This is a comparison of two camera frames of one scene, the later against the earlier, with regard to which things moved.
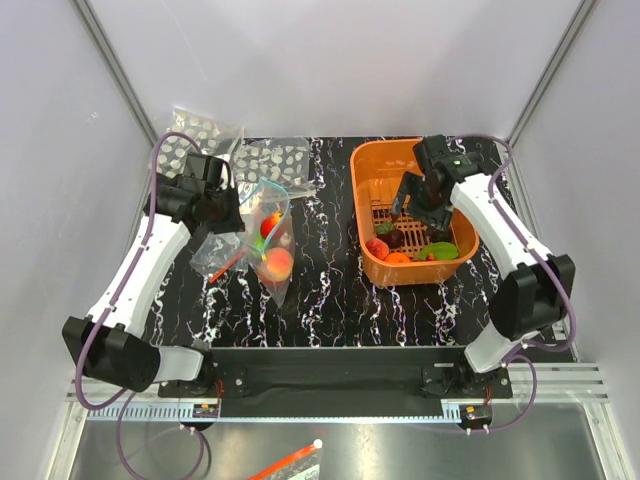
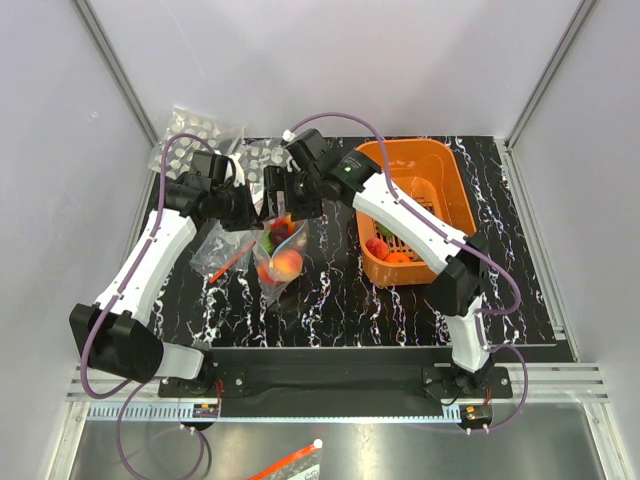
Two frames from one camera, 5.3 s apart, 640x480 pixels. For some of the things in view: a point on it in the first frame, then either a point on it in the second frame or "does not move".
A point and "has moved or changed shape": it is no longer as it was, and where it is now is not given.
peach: x=277 y=267 has moved or changed shape
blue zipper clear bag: x=267 y=234 has moved or changed shape
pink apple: x=377 y=248 does not move
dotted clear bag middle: x=283 y=160 does not move
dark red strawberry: x=396 y=239 has moved or changed shape
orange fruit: x=397 y=258 does not move
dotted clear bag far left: x=194 y=133 does not move
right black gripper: x=410 y=184 to x=278 y=179
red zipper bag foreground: x=304 y=466 does not move
